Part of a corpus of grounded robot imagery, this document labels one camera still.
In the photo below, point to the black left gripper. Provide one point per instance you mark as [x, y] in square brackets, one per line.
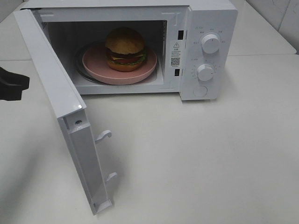
[12, 85]

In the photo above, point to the white microwave door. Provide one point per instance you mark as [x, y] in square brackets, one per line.
[69, 109]

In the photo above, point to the pink round plate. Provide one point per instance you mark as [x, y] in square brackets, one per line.
[95, 63]

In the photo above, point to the burger with sesame-free bun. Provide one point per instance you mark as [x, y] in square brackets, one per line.
[125, 49]

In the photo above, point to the round white door button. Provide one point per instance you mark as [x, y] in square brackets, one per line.
[200, 91]

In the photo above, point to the white microwave oven body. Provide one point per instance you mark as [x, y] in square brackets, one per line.
[173, 29]

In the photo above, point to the upper white power knob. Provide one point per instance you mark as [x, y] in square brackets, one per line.
[210, 43]

